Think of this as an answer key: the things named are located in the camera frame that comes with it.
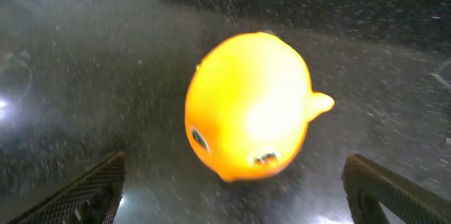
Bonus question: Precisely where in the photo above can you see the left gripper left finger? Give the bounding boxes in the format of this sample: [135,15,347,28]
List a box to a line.
[6,151,127,224]

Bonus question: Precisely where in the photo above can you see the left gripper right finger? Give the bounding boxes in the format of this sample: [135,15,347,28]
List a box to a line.
[340,154,451,224]

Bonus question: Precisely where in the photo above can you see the yellow rubber duck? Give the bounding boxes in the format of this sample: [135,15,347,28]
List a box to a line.
[184,31,335,183]

